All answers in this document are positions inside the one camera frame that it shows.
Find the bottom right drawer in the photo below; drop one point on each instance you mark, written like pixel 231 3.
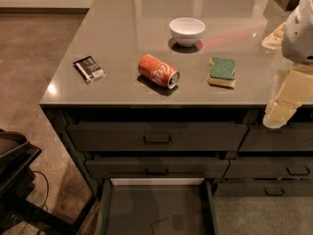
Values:
pixel 264 189

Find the dark drawer cabinet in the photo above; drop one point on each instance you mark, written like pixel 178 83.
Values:
pixel 62 115

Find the top right drawer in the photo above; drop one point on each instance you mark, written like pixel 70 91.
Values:
pixel 297 136

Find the orange soda can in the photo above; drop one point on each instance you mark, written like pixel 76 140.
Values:
pixel 158 71

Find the top left drawer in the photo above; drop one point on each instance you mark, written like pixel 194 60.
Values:
pixel 156 136

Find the black snack packet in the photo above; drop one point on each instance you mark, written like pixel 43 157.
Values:
pixel 89 69

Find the middle right drawer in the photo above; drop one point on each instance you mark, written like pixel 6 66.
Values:
pixel 265 168

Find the white ceramic bowl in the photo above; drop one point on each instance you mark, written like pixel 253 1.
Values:
pixel 186 31

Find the open bottom left drawer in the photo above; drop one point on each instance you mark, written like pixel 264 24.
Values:
pixel 158 206

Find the green yellow sponge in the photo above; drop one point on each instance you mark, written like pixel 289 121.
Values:
pixel 221 72

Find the middle left drawer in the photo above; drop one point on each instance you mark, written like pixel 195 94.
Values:
pixel 168 167

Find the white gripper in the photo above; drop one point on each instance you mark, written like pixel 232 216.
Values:
pixel 299 36

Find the black chair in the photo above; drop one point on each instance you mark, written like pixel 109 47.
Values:
pixel 16 183

